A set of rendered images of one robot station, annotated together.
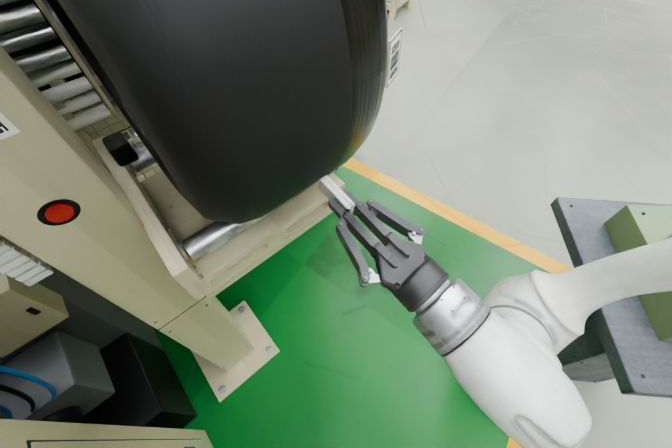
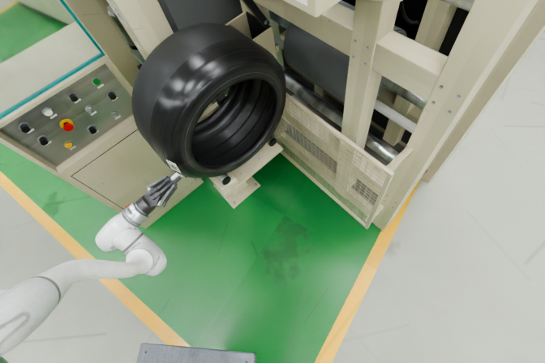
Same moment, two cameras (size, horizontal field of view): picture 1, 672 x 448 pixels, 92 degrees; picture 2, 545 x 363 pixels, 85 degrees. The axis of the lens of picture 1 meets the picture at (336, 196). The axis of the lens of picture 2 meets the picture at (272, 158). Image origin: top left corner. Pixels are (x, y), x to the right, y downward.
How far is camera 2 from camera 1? 1.21 m
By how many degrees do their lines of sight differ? 51
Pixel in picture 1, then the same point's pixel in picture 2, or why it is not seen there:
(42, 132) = not seen: hidden behind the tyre
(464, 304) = (129, 211)
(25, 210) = not seen: hidden behind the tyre
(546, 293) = (136, 250)
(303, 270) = (280, 215)
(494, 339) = (118, 219)
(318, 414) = (204, 231)
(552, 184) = not seen: outside the picture
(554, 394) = (103, 232)
